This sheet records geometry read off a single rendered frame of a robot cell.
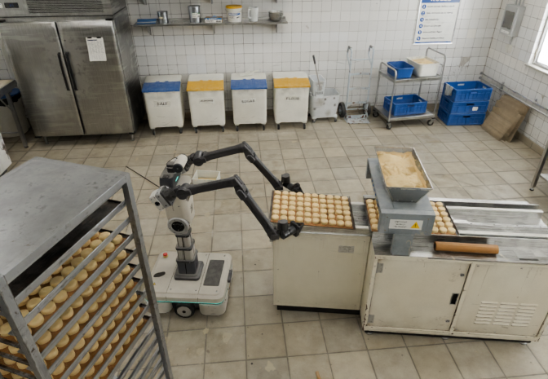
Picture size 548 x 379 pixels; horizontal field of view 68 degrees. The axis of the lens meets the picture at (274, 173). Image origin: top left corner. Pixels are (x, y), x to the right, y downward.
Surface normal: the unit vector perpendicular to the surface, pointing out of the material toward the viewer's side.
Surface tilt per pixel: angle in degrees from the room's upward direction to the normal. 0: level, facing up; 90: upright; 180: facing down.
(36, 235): 0
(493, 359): 0
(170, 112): 92
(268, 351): 0
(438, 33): 90
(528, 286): 90
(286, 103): 92
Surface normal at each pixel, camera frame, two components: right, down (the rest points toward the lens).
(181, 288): 0.00, -0.86
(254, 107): 0.10, 0.53
